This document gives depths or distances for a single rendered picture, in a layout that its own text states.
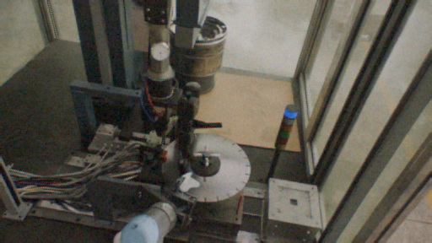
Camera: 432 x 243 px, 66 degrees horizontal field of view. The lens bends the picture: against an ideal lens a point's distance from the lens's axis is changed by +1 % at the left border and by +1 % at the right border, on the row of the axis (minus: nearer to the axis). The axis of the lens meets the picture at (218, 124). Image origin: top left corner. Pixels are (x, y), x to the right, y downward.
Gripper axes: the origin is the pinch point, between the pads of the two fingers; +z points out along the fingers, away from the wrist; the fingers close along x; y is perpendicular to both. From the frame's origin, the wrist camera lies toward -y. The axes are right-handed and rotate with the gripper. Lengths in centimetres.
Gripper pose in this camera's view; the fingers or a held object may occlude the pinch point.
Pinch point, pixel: (182, 191)
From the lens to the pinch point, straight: 106.6
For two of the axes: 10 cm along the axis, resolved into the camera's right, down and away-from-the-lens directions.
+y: 9.3, 3.1, -2.0
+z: 2.4, -0.7, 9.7
